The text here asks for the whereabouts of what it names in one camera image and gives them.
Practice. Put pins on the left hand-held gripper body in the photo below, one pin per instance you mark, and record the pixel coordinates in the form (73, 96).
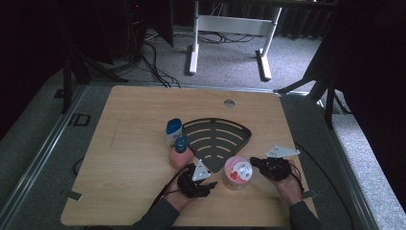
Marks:
(191, 187)

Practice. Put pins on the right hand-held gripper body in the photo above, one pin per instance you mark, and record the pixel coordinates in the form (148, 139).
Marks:
(276, 167)

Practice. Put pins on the pink jar with white label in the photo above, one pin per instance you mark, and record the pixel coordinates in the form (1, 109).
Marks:
(237, 174)

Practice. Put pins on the pink pump bottle blue pump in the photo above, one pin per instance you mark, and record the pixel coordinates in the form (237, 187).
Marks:
(178, 159)

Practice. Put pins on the black slotted corner shelf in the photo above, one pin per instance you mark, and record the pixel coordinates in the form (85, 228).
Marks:
(237, 135)

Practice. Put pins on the white tube with blue cap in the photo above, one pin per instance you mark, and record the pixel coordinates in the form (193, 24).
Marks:
(174, 127)

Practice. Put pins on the person's left hand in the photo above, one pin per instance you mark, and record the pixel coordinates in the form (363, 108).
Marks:
(178, 201)

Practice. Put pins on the person's right hand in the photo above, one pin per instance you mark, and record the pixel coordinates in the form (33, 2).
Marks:
(292, 190)

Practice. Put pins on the grey tape piece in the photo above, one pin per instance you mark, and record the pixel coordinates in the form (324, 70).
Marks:
(72, 195)
(310, 194)

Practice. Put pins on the black metal stand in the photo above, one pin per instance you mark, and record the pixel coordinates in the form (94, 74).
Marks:
(328, 105)
(67, 83)

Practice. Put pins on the black rectangular floor frame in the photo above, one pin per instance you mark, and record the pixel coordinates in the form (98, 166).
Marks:
(76, 120)

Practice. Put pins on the white desk frame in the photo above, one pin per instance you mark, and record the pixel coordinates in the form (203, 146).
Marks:
(236, 25)

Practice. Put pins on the metal floor rail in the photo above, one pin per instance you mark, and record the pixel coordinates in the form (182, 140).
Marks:
(41, 147)

